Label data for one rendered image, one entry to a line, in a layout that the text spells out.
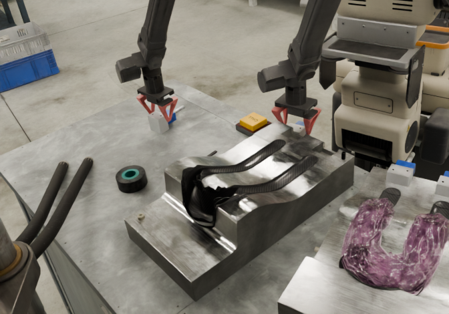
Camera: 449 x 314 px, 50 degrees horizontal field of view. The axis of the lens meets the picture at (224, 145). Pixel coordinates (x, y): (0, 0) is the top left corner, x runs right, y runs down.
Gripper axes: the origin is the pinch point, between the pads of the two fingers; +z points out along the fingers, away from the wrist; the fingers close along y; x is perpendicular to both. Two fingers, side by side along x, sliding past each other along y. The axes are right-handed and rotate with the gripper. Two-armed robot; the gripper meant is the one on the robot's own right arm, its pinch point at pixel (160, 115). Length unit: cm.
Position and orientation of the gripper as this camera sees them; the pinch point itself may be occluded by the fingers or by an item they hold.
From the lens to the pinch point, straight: 153.7
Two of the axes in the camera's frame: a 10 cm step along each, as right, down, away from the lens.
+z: 0.9, 8.3, 5.5
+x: 6.5, -4.7, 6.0
